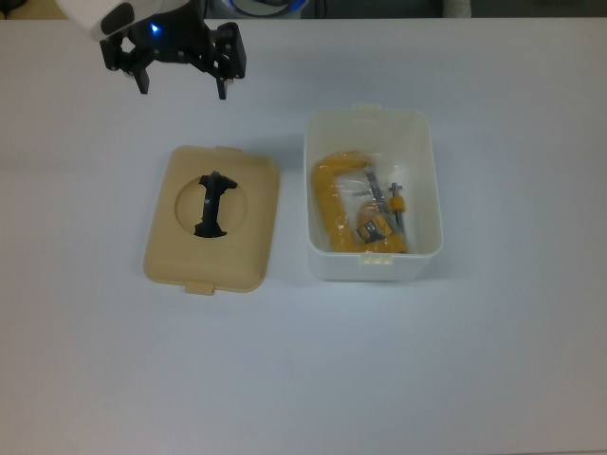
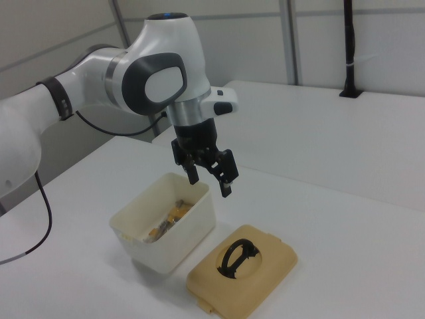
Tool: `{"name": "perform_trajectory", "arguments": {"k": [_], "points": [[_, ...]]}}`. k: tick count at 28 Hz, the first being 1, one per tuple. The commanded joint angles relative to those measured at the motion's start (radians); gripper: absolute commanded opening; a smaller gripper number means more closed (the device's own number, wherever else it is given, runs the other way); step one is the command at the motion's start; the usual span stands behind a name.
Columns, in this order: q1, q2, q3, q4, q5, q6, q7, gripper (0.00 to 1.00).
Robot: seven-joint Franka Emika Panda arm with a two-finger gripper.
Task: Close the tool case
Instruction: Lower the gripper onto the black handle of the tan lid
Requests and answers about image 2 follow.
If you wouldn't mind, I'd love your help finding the grey partition post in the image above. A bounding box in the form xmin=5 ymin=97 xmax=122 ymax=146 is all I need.
xmin=110 ymin=0 xmax=133 ymax=51
xmin=283 ymin=0 xmax=303 ymax=86

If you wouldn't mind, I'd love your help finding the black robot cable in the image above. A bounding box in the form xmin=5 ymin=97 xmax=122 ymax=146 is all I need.
xmin=0 ymin=109 xmax=169 ymax=266

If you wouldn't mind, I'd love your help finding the tan lid with black handle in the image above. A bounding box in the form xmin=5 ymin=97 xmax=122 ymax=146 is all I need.
xmin=185 ymin=224 xmax=299 ymax=316

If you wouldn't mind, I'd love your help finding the white plastic tool case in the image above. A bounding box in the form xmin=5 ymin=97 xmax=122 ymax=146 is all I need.
xmin=108 ymin=171 xmax=217 ymax=275

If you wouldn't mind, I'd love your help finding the black pole with clamp base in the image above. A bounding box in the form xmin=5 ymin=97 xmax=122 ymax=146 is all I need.
xmin=338 ymin=0 xmax=363 ymax=99

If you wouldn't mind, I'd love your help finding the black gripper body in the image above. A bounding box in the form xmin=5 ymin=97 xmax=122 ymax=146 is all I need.
xmin=172 ymin=118 xmax=222 ymax=167

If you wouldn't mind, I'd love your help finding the black strap on arm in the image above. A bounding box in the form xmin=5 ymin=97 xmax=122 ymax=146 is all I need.
xmin=35 ymin=76 xmax=76 ymax=121

